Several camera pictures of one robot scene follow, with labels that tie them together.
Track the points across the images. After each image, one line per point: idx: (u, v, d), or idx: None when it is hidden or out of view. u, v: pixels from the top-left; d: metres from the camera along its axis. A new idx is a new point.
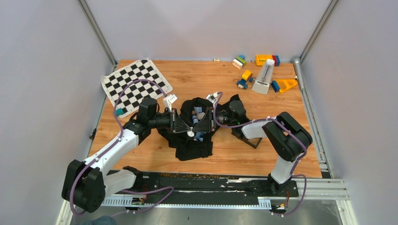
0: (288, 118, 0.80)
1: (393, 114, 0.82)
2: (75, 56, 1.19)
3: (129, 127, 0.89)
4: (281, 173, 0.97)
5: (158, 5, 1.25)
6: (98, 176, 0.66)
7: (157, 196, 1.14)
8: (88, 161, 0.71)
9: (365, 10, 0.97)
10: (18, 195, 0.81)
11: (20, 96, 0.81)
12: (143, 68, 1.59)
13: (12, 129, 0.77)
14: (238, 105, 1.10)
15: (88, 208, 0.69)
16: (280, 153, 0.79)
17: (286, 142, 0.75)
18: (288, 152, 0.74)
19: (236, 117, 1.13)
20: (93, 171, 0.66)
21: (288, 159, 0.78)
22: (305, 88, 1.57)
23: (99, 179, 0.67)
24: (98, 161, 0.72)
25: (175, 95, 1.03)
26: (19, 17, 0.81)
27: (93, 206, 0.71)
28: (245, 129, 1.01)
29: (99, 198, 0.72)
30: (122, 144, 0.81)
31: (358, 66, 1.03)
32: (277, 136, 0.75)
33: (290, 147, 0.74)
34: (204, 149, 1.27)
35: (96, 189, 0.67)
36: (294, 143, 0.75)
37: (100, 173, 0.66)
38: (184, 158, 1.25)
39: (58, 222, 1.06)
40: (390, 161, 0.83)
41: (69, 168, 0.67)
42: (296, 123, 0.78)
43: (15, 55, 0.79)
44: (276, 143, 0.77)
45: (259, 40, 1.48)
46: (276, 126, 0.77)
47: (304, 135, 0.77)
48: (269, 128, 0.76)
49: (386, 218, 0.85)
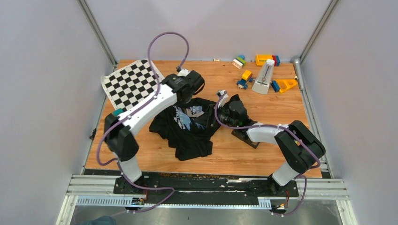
0: (301, 128, 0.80)
1: (392, 114, 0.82)
2: (74, 56, 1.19)
3: (169, 81, 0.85)
4: (287, 177, 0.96)
5: (158, 5, 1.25)
6: (128, 135, 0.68)
7: (157, 196, 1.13)
8: (121, 116, 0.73)
9: (366, 9, 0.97)
10: (17, 196, 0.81)
11: (19, 96, 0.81)
12: (143, 68, 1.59)
13: (11, 130, 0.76)
14: (238, 105, 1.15)
15: (121, 158, 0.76)
16: (291, 164, 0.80)
17: (299, 154, 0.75)
18: (301, 164, 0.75)
19: (237, 118, 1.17)
20: (124, 129, 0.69)
21: (300, 170, 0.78)
22: (305, 88, 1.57)
23: (130, 138, 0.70)
24: (130, 119, 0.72)
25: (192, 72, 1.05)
26: (18, 16, 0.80)
27: (127, 157, 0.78)
28: (250, 132, 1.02)
29: (132, 150, 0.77)
30: (157, 103, 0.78)
31: (358, 66, 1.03)
32: (291, 147, 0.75)
33: (303, 160, 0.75)
34: (203, 148, 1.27)
35: (126, 145, 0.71)
36: (307, 155, 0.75)
37: (129, 132, 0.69)
38: (184, 158, 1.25)
39: (58, 222, 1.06)
40: (390, 161, 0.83)
41: (106, 121, 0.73)
42: (309, 135, 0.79)
43: (15, 55, 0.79)
44: (289, 154, 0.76)
45: (259, 41, 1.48)
46: (289, 137, 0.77)
47: (317, 147, 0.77)
48: (283, 139, 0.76)
49: (386, 219, 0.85)
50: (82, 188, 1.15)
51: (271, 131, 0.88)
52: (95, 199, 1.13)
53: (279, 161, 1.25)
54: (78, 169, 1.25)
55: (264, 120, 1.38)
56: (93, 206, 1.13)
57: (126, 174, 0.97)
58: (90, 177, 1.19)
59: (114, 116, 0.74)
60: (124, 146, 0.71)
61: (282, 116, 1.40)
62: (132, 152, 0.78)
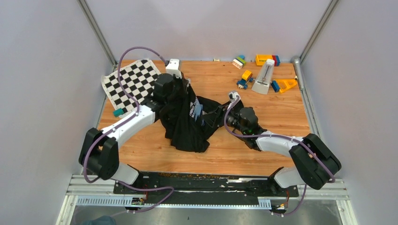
0: (317, 141, 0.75)
1: (392, 113, 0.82)
2: (74, 57, 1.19)
3: (147, 103, 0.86)
4: (290, 182, 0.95)
5: (158, 5, 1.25)
6: (113, 146, 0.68)
7: (157, 196, 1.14)
8: (105, 130, 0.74)
9: (365, 10, 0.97)
10: (17, 196, 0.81)
11: (20, 96, 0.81)
12: (143, 68, 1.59)
13: (11, 130, 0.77)
14: (249, 113, 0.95)
15: (102, 176, 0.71)
16: (305, 179, 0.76)
17: (315, 171, 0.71)
18: (316, 181, 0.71)
19: (247, 126, 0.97)
20: (109, 140, 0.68)
21: (314, 186, 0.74)
22: (305, 88, 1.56)
23: (114, 150, 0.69)
24: (115, 131, 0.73)
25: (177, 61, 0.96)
26: (19, 17, 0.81)
27: (106, 176, 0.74)
28: (260, 141, 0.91)
29: (112, 168, 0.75)
30: (139, 120, 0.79)
31: (358, 66, 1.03)
32: (307, 164, 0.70)
33: (319, 176, 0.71)
34: (197, 144, 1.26)
35: (110, 159, 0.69)
36: (323, 171, 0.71)
37: (116, 143, 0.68)
38: (178, 147, 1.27)
39: (58, 222, 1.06)
40: (390, 160, 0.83)
41: (88, 135, 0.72)
42: (325, 149, 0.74)
43: (15, 55, 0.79)
44: (304, 170, 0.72)
45: (259, 40, 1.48)
46: (304, 152, 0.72)
47: (333, 162, 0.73)
48: (298, 155, 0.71)
49: (386, 218, 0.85)
50: (82, 188, 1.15)
51: (285, 143, 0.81)
52: (95, 199, 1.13)
53: (279, 161, 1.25)
54: (78, 169, 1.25)
55: (263, 120, 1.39)
56: (93, 206, 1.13)
57: (123, 179, 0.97)
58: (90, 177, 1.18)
59: (97, 130, 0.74)
60: (107, 161, 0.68)
61: (282, 116, 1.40)
62: (112, 169, 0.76)
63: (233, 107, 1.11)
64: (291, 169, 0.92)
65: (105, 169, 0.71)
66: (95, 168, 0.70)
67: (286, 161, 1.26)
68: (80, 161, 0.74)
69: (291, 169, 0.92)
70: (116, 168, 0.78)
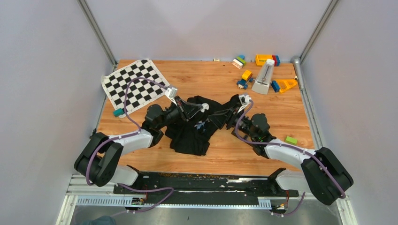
0: (330, 156, 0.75)
1: (392, 113, 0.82)
2: (74, 57, 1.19)
3: (146, 129, 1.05)
4: (291, 184, 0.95)
5: (158, 5, 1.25)
6: (119, 148, 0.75)
7: (157, 196, 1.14)
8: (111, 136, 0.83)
9: (366, 10, 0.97)
10: (18, 196, 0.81)
11: (20, 96, 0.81)
12: (143, 68, 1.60)
13: (11, 130, 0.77)
14: (262, 120, 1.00)
15: (97, 180, 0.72)
16: (315, 194, 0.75)
17: (327, 187, 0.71)
18: (328, 197, 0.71)
19: (257, 132, 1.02)
20: (116, 144, 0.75)
21: (325, 203, 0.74)
22: (305, 88, 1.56)
23: (118, 153, 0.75)
24: (120, 139, 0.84)
25: (173, 88, 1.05)
26: (19, 17, 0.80)
27: (101, 182, 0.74)
28: (269, 150, 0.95)
29: (109, 176, 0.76)
30: (139, 137, 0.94)
31: (358, 66, 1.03)
32: (320, 180, 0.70)
33: (331, 193, 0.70)
34: (197, 146, 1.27)
35: (112, 161, 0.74)
36: (334, 187, 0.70)
37: (122, 146, 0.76)
38: (178, 150, 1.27)
39: (58, 222, 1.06)
40: (390, 160, 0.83)
41: (95, 137, 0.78)
42: (339, 165, 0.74)
43: (14, 55, 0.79)
44: (316, 186, 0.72)
45: (259, 40, 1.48)
46: (317, 167, 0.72)
47: (346, 179, 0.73)
48: (311, 170, 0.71)
49: (387, 219, 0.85)
50: (82, 188, 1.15)
51: (295, 154, 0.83)
52: (95, 199, 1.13)
53: (279, 162, 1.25)
54: None
55: None
56: (93, 206, 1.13)
57: (124, 181, 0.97)
58: None
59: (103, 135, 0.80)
60: (111, 162, 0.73)
61: (282, 116, 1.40)
62: (107, 178, 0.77)
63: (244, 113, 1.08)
64: (296, 175, 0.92)
65: (105, 174, 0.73)
66: (94, 170, 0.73)
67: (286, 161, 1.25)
68: (76, 164, 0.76)
69: (296, 176, 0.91)
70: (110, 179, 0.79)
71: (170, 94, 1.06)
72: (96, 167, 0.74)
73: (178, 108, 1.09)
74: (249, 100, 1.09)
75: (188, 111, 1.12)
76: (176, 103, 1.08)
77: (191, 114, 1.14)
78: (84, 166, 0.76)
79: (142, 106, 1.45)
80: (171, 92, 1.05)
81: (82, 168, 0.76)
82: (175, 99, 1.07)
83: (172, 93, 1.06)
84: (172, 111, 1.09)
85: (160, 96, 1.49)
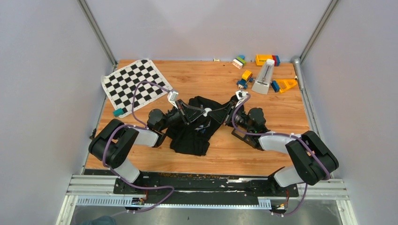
0: (315, 139, 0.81)
1: (393, 113, 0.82)
2: (74, 57, 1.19)
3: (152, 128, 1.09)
4: (290, 181, 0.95)
5: (159, 6, 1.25)
6: (134, 133, 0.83)
7: (157, 196, 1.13)
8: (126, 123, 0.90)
9: (366, 9, 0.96)
10: (16, 196, 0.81)
11: (20, 96, 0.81)
12: (143, 68, 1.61)
13: (10, 130, 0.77)
14: (258, 115, 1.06)
15: (111, 160, 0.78)
16: (302, 176, 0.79)
17: (310, 166, 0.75)
18: (310, 176, 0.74)
19: (254, 126, 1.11)
20: (131, 130, 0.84)
21: (309, 183, 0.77)
22: (305, 88, 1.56)
23: (133, 138, 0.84)
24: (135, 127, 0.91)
25: (176, 92, 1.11)
26: (17, 17, 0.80)
27: (115, 163, 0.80)
28: (263, 140, 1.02)
29: (121, 159, 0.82)
30: (145, 132, 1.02)
31: (358, 66, 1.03)
32: (302, 158, 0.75)
33: (314, 171, 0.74)
34: (197, 146, 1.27)
35: (126, 144, 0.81)
36: (318, 168, 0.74)
37: (136, 131, 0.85)
38: (178, 151, 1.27)
39: (58, 222, 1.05)
40: (390, 161, 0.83)
41: (111, 123, 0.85)
42: (322, 146, 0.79)
43: (13, 56, 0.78)
44: (299, 165, 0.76)
45: (259, 41, 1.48)
46: (301, 146, 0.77)
47: (331, 160, 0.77)
48: (294, 148, 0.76)
49: (386, 218, 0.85)
50: (82, 188, 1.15)
51: (283, 139, 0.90)
52: (95, 199, 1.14)
53: (279, 161, 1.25)
54: (79, 169, 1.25)
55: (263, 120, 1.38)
56: (93, 206, 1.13)
57: (124, 176, 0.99)
58: (90, 177, 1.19)
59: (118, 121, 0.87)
60: (127, 144, 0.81)
61: (282, 116, 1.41)
62: (118, 161, 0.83)
63: (239, 108, 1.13)
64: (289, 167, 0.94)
65: (118, 156, 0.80)
66: (110, 151, 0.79)
67: (286, 161, 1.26)
68: (91, 145, 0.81)
69: (289, 167, 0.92)
70: (120, 163, 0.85)
71: (171, 98, 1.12)
72: (111, 149, 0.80)
73: (179, 112, 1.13)
74: (246, 94, 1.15)
75: (189, 114, 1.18)
76: (178, 107, 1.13)
77: (192, 118, 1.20)
78: (98, 148, 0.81)
79: (142, 105, 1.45)
80: (172, 95, 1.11)
81: (96, 151, 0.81)
82: (177, 103, 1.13)
83: (173, 97, 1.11)
84: (174, 115, 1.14)
85: (160, 96, 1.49)
